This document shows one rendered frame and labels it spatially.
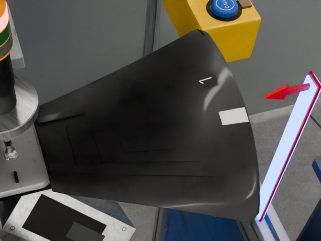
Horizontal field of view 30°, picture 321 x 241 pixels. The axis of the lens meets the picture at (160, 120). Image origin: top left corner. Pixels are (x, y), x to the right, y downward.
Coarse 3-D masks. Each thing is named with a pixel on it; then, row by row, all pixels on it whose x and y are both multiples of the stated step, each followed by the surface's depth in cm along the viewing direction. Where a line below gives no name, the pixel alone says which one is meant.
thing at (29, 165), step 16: (32, 128) 63; (0, 144) 61; (16, 144) 61; (32, 144) 61; (0, 160) 60; (16, 160) 60; (32, 160) 60; (0, 176) 59; (32, 176) 59; (0, 192) 57; (16, 192) 58
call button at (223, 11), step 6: (216, 0) 92; (222, 0) 92; (228, 0) 92; (234, 0) 92; (216, 6) 91; (222, 6) 91; (228, 6) 91; (234, 6) 91; (216, 12) 91; (222, 12) 90; (228, 12) 90; (234, 12) 91
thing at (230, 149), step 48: (192, 48) 69; (96, 96) 65; (144, 96) 65; (192, 96) 66; (240, 96) 67; (48, 144) 61; (96, 144) 61; (144, 144) 62; (192, 144) 64; (240, 144) 65; (96, 192) 59; (144, 192) 60; (192, 192) 62; (240, 192) 64
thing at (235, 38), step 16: (176, 0) 97; (192, 0) 93; (208, 0) 93; (176, 16) 99; (192, 16) 92; (208, 16) 91; (240, 16) 91; (256, 16) 92; (208, 32) 90; (224, 32) 91; (240, 32) 92; (256, 32) 94; (224, 48) 94; (240, 48) 95
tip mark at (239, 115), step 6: (240, 108) 67; (222, 114) 66; (228, 114) 66; (234, 114) 66; (240, 114) 66; (246, 114) 67; (222, 120) 66; (228, 120) 66; (234, 120) 66; (240, 120) 66; (246, 120) 66
